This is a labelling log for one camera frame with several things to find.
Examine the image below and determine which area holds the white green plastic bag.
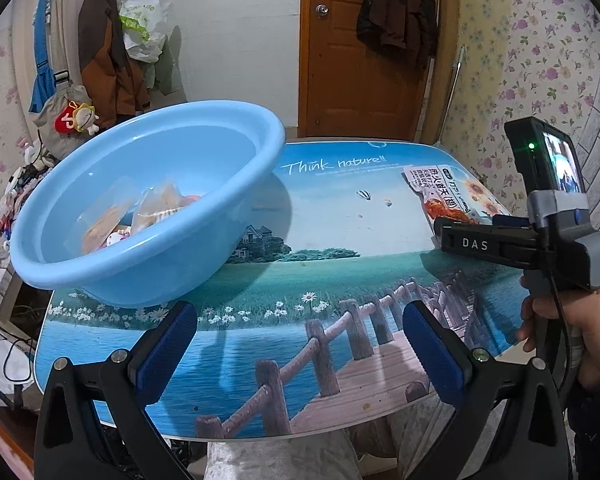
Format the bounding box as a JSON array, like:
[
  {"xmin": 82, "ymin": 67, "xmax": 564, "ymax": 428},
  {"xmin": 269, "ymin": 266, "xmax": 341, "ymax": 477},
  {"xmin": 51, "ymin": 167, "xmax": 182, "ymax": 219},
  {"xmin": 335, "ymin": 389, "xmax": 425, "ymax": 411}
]
[{"xmin": 118, "ymin": 0, "xmax": 173, "ymax": 64}]

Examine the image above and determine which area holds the cotton swab bag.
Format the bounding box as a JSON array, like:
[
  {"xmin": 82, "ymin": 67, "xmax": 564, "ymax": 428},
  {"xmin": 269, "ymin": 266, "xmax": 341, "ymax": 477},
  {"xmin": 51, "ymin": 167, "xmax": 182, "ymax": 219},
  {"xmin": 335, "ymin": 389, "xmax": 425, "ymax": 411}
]
[{"xmin": 131, "ymin": 181, "xmax": 199, "ymax": 234}]

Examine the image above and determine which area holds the beige wardrobe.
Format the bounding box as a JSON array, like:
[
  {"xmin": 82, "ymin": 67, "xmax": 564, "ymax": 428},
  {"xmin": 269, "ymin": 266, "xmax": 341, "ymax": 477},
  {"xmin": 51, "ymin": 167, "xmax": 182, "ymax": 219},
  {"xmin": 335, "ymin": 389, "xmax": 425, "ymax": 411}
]
[{"xmin": 12, "ymin": 0, "xmax": 84, "ymax": 129}]

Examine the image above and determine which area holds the brown orange hanging jacket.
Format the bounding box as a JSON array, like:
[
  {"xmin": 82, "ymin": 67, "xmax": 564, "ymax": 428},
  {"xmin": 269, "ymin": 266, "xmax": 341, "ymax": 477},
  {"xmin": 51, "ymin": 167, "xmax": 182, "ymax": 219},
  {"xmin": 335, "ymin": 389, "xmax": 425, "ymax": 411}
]
[{"xmin": 78, "ymin": 0, "xmax": 150, "ymax": 130}]

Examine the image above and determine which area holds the crayfish snack packet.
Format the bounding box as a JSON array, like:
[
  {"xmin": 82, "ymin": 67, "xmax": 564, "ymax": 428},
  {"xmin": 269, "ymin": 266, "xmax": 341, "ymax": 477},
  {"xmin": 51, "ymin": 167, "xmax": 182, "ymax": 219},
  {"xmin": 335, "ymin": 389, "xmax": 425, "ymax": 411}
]
[{"xmin": 402, "ymin": 165, "xmax": 509, "ymax": 224}]

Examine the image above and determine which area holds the cluttered side shelf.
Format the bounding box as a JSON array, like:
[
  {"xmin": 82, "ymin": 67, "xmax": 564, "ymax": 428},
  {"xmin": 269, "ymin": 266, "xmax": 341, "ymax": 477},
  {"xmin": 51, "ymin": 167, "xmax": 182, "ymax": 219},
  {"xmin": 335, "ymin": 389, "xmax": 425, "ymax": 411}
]
[{"xmin": 0, "ymin": 155, "xmax": 54, "ymax": 408}]

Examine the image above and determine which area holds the blue hanging strap bag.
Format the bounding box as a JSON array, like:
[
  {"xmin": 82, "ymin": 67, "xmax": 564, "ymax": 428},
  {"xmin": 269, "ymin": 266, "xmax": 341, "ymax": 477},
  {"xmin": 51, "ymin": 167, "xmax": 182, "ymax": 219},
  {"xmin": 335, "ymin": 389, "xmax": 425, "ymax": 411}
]
[{"xmin": 29, "ymin": 0, "xmax": 56, "ymax": 114}]

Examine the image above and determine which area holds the person right hand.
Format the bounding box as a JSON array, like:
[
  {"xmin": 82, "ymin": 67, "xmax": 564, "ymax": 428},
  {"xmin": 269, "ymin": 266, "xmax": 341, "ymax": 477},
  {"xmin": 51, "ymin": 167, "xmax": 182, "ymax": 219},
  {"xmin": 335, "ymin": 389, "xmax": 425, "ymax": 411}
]
[{"xmin": 517, "ymin": 289, "xmax": 600, "ymax": 389}]

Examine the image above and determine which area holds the brown wooden door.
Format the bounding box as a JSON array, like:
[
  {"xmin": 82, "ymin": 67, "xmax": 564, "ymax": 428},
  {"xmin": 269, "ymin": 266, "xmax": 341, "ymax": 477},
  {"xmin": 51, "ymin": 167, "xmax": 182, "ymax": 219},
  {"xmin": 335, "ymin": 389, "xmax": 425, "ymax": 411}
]
[{"xmin": 298, "ymin": 0, "xmax": 427, "ymax": 141}]

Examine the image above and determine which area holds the green hanging garment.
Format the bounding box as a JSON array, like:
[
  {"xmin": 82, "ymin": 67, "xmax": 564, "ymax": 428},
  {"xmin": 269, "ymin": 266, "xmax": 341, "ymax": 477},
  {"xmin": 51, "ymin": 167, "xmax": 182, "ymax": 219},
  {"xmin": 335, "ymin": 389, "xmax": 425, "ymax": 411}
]
[{"xmin": 118, "ymin": 0, "xmax": 182, "ymax": 96}]

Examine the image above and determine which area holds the light blue plastic basin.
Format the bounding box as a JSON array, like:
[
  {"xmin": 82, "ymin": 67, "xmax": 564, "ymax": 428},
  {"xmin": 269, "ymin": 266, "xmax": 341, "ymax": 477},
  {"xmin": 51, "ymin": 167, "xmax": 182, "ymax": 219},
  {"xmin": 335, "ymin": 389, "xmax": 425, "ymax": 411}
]
[{"xmin": 10, "ymin": 101, "xmax": 285, "ymax": 308}]

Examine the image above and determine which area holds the dark brown hanging coat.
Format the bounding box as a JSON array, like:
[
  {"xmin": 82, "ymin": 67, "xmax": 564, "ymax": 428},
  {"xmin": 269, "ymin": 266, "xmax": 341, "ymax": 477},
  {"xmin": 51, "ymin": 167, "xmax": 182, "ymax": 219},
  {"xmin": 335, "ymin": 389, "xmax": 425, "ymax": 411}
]
[{"xmin": 356, "ymin": 0, "xmax": 439, "ymax": 70}]

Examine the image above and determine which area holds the Hello Kitty figurine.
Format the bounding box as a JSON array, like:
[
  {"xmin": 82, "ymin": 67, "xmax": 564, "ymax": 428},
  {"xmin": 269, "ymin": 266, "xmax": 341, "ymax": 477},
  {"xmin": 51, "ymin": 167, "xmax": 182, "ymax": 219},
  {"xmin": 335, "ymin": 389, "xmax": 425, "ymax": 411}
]
[{"xmin": 105, "ymin": 226, "xmax": 131, "ymax": 247}]

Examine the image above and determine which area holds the clear toothpick box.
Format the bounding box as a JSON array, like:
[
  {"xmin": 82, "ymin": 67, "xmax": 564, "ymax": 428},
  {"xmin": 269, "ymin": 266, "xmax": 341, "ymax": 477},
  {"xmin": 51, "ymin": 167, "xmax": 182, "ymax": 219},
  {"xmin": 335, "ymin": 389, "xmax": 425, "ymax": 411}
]
[{"xmin": 64, "ymin": 177, "xmax": 140, "ymax": 257}]

